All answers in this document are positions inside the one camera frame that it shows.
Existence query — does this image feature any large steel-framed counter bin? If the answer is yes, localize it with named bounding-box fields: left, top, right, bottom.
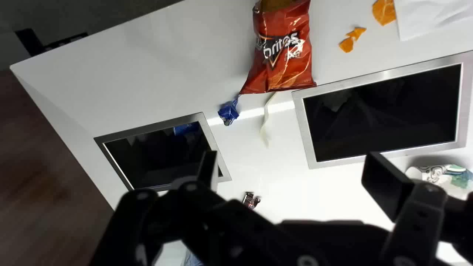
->
left=291, top=54, right=470, bottom=170

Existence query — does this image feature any white paper sheet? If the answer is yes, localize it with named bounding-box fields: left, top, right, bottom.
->
left=392, top=0, right=473, bottom=43

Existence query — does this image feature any orange tortilla chip piece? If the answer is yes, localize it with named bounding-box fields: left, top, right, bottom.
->
left=371, top=0, right=399, bottom=26
left=337, top=25, right=368, bottom=54

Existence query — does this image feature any blue crumpled wrapper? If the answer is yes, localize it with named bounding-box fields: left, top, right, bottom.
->
left=217, top=94, right=243, bottom=127

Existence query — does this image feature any translucent white plastic strip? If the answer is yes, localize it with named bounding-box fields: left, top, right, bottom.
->
left=259, top=91, right=278, bottom=149

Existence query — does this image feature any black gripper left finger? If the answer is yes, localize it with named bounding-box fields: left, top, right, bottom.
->
left=90, top=149, right=278, bottom=266

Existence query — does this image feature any red Doritos chip bag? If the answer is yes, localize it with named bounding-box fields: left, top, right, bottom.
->
left=240, top=0, right=318, bottom=96

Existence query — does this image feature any brown Snickers candy bar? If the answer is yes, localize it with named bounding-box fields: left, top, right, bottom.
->
left=241, top=189, right=263, bottom=211

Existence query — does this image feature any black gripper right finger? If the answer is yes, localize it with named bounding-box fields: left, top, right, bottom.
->
left=361, top=150, right=473, bottom=266

